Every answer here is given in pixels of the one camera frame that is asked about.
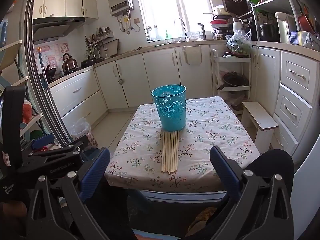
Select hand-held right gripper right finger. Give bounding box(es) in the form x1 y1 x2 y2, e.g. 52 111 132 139
209 145 295 240

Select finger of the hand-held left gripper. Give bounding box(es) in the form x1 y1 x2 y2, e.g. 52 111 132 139
27 141 85 167
21 133 55 153

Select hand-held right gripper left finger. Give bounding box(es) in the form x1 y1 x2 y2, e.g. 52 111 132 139
26 147 111 240

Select bundle of wooden chopsticks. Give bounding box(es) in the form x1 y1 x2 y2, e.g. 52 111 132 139
161 129 180 173

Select teal perforated plastic basket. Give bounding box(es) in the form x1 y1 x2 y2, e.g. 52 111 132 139
151 84 187 132

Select person's left hand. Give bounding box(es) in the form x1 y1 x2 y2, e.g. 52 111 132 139
0 201 27 222

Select floral bin with plastic bag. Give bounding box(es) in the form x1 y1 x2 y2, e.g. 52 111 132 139
69 117 98 148

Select person's dark trousers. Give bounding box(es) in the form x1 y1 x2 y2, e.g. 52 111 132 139
85 149 295 240

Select cream drawer cabinet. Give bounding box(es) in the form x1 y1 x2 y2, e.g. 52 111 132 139
49 69 108 126

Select floral tablecloth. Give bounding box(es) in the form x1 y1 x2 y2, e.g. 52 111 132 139
104 96 261 193

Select white step stool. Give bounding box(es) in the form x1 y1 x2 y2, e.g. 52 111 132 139
241 101 279 153

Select black wok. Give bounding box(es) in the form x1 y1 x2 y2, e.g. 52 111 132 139
45 65 57 83

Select folding storage shelf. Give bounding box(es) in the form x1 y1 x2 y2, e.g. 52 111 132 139
0 40 43 144

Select steel kettle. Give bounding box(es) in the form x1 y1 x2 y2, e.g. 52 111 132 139
62 53 78 72

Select black frying pan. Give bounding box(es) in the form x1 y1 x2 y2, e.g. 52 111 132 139
80 56 97 68

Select white trolley rack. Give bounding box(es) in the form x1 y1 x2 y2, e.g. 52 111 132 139
211 49 251 114

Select cream base cabinet with drawers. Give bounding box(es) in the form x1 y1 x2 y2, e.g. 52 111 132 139
251 45 320 166

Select range hood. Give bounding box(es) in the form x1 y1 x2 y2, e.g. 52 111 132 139
32 17 85 42

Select cream door base cabinets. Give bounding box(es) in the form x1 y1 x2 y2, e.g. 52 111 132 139
93 42 213 109

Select dark cutting board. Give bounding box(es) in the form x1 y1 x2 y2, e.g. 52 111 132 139
104 39 120 57

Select white hanging cabinet bin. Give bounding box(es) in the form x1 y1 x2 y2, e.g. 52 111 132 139
182 45 202 65

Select plastic bag of vegetables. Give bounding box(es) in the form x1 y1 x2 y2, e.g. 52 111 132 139
226 29 252 54

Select black tap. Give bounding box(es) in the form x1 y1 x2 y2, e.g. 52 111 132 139
197 23 207 40

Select black cooking pot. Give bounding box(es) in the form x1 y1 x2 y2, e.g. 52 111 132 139
259 23 280 42

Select white thermos jug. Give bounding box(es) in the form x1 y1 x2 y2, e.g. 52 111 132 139
232 18 244 34

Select chrome sink faucet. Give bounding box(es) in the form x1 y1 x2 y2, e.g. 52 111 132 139
178 17 190 42

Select stack of dishes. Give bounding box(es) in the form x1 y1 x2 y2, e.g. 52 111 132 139
209 17 232 30

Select white electric water pot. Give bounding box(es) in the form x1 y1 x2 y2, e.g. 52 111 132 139
274 12 297 44

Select black microwave oven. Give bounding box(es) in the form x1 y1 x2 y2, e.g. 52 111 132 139
221 0 253 17

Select red pan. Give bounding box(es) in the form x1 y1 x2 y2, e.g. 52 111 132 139
297 14 314 33

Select kitchen window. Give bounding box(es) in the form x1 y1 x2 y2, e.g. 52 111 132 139
136 0 216 42

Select white counter shelf rack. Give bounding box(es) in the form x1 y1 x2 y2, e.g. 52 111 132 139
251 0 301 43

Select grey sliding door frame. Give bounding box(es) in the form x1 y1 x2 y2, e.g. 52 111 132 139
24 0 66 144

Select blue mop handle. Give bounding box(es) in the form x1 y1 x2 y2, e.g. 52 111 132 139
37 47 50 86

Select black pot with handle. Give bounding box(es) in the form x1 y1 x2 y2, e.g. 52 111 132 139
217 72 249 91

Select wall utensil rack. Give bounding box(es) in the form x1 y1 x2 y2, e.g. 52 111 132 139
84 26 112 58

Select cream wall cabinets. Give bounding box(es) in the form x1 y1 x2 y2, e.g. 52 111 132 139
32 0 99 20

